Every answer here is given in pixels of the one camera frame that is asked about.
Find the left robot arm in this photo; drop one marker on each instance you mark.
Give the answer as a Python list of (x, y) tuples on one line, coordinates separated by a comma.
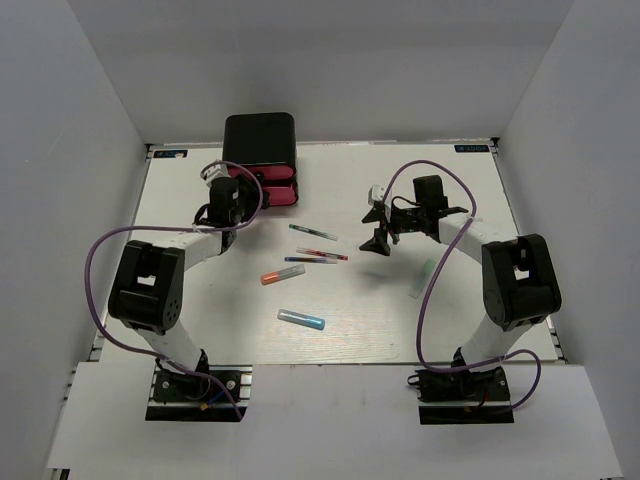
[(147, 294)]

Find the pink top drawer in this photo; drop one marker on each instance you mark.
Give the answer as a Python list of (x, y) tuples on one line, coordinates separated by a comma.
[(272, 173)]

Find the blue pen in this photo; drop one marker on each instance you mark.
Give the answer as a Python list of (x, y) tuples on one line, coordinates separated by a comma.
[(310, 260)]

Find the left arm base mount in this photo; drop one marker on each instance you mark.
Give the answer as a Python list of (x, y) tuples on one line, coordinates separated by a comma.
[(175, 397)]

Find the pink middle drawer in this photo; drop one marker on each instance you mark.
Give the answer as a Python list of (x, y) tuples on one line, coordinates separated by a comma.
[(281, 196)]

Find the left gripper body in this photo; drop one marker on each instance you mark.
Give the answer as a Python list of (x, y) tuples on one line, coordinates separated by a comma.
[(247, 200)]

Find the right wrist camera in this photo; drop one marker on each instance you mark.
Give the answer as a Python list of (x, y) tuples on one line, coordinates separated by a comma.
[(376, 194)]

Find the blue highlighter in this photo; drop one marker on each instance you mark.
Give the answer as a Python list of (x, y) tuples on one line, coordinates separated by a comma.
[(301, 319)]

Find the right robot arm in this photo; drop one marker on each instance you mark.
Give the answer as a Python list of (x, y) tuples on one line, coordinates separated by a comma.
[(519, 284)]

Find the black drawer cabinet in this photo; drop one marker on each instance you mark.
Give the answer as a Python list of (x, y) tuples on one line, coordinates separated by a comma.
[(261, 139)]

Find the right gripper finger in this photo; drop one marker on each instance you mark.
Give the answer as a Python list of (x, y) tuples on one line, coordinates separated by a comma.
[(375, 214), (376, 244)]

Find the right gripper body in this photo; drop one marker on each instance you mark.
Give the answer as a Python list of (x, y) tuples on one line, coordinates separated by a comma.
[(405, 220)]

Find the red pen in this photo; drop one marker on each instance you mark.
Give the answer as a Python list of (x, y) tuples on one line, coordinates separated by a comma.
[(320, 253)]

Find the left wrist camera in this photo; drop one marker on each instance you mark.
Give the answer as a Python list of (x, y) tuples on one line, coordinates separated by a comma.
[(214, 171)]

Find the orange highlighter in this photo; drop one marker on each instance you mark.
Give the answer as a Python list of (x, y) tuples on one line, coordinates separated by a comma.
[(283, 274)]

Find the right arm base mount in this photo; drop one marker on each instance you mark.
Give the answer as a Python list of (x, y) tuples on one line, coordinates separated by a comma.
[(462, 398)]

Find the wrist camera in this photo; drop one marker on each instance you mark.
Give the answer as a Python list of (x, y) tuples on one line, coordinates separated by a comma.
[(376, 194), (214, 171)]

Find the green pen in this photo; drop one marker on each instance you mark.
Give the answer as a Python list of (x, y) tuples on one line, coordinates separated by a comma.
[(313, 232)]

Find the green highlighter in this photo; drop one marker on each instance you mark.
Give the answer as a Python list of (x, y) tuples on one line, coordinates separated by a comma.
[(422, 279)]

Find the pink drawer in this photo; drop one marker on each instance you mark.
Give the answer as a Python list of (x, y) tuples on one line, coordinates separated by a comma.
[(272, 173), (281, 196)]

